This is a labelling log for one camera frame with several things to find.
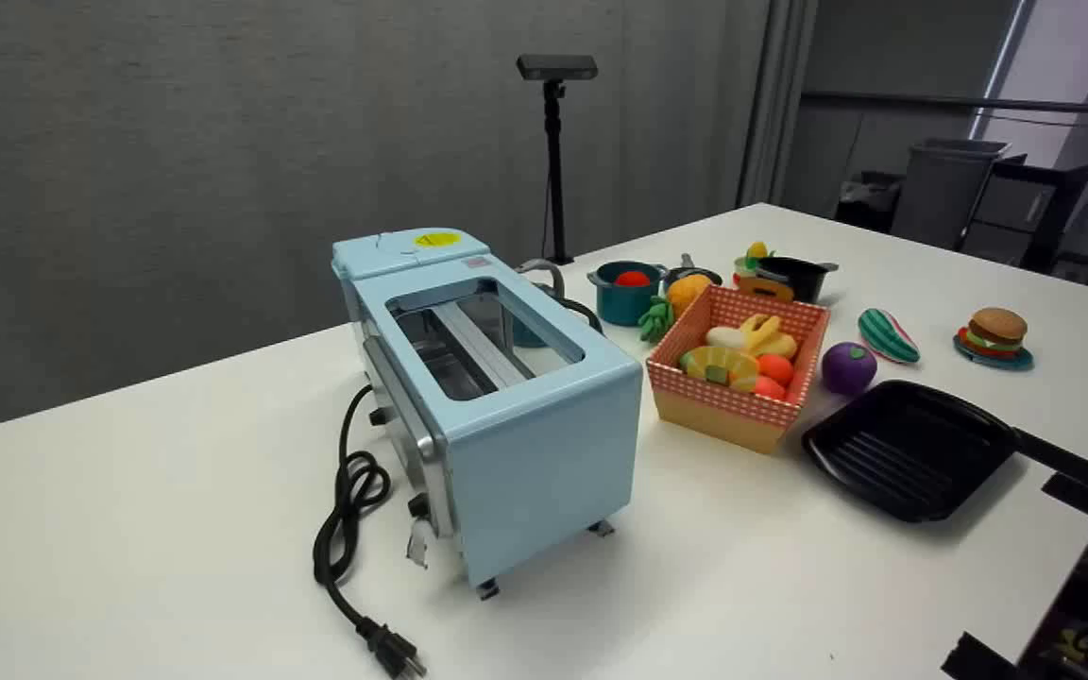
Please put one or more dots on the yellow green red toy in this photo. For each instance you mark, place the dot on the yellow green red toy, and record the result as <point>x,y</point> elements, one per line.
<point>752,261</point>

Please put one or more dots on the yellow green fruit plushie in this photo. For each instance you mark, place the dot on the yellow green fruit plushie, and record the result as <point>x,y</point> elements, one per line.
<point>715,366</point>

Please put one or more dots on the black camera on stand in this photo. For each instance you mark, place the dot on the black camera on stand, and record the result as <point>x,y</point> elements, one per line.
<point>558,65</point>

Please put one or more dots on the purple plum plushie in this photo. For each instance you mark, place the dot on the purple plum plushie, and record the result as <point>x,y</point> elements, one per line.
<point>846,370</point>

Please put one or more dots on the white plushie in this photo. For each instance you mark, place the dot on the white plushie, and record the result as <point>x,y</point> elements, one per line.
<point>728,338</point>

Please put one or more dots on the grey bin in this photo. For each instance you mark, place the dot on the grey bin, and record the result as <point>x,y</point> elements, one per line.
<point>941,191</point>

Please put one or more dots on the burger plushie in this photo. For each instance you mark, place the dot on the burger plushie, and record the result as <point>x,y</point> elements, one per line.
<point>996,329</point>

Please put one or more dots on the small dark grey pan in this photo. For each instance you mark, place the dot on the small dark grey pan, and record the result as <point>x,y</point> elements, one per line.
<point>696,269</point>

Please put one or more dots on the light blue toaster oven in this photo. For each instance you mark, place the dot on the light blue toaster oven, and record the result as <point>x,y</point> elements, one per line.
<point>547,465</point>

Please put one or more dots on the red tomato plushie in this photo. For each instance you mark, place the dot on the red tomato plushie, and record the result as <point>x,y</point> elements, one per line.
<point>632,278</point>

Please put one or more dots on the black chair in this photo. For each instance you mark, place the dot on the black chair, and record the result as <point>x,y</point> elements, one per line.
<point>1048,210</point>

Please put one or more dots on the teal toy pot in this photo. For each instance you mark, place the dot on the teal toy pot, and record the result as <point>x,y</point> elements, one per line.
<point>621,308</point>

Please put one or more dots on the watermelon slice plushie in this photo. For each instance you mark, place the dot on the watermelon slice plushie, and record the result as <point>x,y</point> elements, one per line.
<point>885,334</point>

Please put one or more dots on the yellow banana plushie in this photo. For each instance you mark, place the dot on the yellow banana plushie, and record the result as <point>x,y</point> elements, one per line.
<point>762,329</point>

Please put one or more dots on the orange red plushie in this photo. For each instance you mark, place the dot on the orange red plushie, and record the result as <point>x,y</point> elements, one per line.
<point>775,373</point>

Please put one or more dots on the green vegetable plushie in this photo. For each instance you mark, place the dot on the green vegetable plushie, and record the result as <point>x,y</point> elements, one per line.
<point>655,324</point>

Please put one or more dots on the orange patterned cardboard box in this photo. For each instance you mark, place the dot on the orange patterned cardboard box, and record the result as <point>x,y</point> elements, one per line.
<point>720,409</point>

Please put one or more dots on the small blue plate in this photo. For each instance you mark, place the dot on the small blue plate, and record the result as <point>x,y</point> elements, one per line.
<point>1009,366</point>

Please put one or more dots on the black grill tray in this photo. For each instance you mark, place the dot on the black grill tray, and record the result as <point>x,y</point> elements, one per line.
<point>909,455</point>

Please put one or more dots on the black saucepan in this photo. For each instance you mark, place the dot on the black saucepan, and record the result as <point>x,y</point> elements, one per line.
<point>809,278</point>

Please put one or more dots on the orange fruit plushie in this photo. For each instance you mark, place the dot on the orange fruit plushie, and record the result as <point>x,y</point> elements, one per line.
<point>690,292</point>

